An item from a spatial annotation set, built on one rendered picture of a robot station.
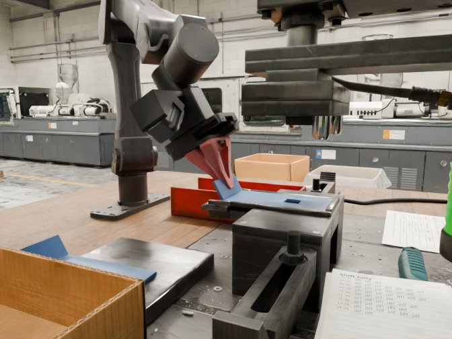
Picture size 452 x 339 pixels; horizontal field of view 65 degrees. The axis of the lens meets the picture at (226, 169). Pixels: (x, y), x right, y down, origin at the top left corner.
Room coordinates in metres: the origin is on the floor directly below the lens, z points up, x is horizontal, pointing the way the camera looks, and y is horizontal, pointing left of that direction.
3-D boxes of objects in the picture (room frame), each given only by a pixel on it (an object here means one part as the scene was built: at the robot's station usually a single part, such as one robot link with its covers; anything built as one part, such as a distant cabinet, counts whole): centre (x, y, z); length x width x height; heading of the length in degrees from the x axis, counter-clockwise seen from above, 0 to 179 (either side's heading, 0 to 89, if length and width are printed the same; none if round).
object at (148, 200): (0.76, 0.21, 0.94); 0.20 x 0.07 x 0.08; 156
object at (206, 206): (0.47, 0.00, 0.98); 0.07 x 0.02 x 0.01; 66
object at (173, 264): (0.41, 0.12, 0.91); 0.17 x 0.16 x 0.02; 156
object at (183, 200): (0.70, -0.03, 0.93); 0.25 x 0.12 x 0.06; 66
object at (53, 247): (0.39, 0.17, 0.93); 0.15 x 0.07 x 0.03; 69
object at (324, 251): (0.45, -0.09, 0.94); 0.20 x 0.10 x 0.07; 156
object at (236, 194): (0.48, -0.06, 1.00); 0.15 x 0.07 x 0.03; 66
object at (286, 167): (3.01, -0.39, 0.43); 0.59 x 0.54 x 0.58; 152
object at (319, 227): (0.45, -0.09, 0.98); 0.20 x 0.10 x 0.01; 156
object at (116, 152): (0.76, 0.20, 1.00); 0.09 x 0.06 x 0.06; 120
